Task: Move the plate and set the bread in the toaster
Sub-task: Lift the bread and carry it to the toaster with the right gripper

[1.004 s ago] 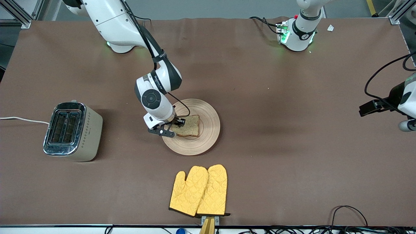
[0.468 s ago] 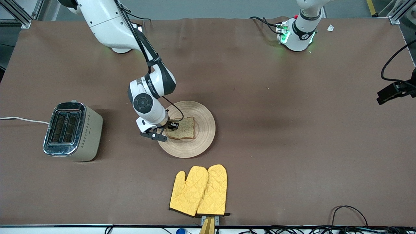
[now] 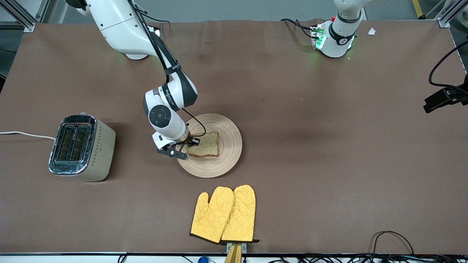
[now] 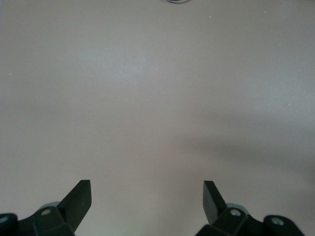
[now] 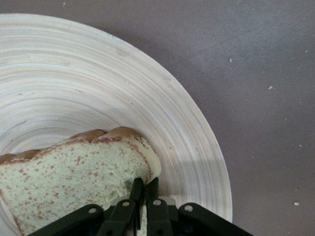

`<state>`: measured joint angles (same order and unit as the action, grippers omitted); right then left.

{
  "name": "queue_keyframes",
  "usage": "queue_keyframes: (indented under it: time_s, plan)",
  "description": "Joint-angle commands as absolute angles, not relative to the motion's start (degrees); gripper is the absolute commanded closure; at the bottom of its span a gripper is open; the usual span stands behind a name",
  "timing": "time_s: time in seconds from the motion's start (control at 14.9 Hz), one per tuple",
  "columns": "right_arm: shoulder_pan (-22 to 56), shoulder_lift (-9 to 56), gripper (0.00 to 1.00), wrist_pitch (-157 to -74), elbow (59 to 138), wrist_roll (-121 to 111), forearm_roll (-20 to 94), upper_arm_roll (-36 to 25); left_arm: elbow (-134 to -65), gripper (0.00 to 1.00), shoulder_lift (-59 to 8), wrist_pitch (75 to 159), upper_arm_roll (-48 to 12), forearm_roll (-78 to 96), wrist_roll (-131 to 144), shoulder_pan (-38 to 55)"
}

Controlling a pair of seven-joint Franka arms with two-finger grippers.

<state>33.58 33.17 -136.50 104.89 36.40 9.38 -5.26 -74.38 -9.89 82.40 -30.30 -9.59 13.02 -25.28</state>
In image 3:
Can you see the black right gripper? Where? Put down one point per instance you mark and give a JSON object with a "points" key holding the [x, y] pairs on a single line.
{"points": [[188, 140]]}

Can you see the slice of bread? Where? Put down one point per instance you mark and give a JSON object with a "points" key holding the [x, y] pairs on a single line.
{"points": [[206, 144]]}

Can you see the round wooden plate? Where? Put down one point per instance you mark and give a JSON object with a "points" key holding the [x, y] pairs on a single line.
{"points": [[230, 146]]}

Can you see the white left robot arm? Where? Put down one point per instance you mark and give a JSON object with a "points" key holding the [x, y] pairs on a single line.
{"points": [[340, 40]]}

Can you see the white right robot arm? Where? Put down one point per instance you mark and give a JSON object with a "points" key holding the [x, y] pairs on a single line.
{"points": [[117, 25]]}

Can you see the chrome and beige toaster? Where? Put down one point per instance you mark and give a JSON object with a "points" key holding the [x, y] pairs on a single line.
{"points": [[102, 153]]}

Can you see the yellow oven mitt with thumb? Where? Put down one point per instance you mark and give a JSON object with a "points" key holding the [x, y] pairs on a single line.
{"points": [[210, 219]]}

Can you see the yellow pole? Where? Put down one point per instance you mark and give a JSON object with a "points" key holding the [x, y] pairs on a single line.
{"points": [[416, 7]]}

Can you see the small white paper scrap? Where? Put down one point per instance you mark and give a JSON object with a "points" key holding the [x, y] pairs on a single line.
{"points": [[372, 31]]}

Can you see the small blue cap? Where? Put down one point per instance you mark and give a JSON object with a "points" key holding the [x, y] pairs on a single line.
{"points": [[203, 260]]}

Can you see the brown table cover cloth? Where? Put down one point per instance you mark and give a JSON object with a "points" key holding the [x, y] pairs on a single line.
{"points": [[329, 146]]}

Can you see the aluminium frame profile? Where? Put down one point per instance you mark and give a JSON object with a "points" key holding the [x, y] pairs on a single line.
{"points": [[29, 26], [444, 22]]}

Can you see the yellow clamp with metal bracket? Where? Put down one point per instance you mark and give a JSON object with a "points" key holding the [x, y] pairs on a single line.
{"points": [[234, 255]]}

